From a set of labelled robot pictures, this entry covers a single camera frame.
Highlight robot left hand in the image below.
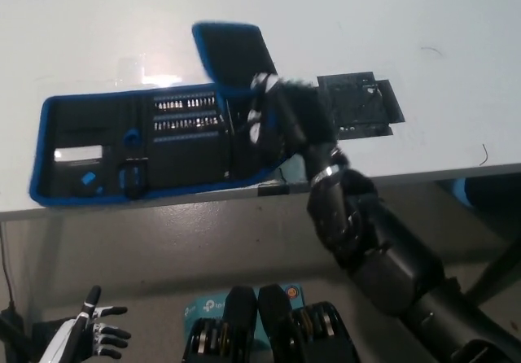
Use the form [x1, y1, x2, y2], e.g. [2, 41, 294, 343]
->
[40, 284, 132, 363]

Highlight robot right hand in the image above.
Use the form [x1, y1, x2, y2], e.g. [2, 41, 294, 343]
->
[246, 72, 341, 155]

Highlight black toolkit roll blue trim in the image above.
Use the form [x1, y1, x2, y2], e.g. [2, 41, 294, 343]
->
[28, 21, 310, 208]

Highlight black power adapter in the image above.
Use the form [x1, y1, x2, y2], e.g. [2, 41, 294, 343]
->
[0, 304, 26, 363]

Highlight small black tape piece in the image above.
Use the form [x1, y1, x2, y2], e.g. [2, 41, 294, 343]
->
[256, 183, 291, 198]

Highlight silver tweezers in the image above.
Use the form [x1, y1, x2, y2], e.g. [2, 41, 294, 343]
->
[223, 112, 234, 177]

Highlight teal tp-link box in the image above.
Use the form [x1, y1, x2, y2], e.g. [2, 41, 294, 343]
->
[182, 283, 304, 363]

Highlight blue suction cup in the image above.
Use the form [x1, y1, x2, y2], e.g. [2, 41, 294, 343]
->
[123, 129, 142, 149]

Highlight blue and black chair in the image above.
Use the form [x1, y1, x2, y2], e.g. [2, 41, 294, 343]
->
[437, 177, 521, 210]

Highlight white card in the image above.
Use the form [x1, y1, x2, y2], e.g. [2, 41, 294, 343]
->
[54, 145, 103, 163]

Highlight thin black cable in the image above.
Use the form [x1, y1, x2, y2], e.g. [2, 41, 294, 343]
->
[0, 228, 17, 311]

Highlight black and blue strap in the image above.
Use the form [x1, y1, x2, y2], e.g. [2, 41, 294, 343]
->
[117, 160, 147, 199]

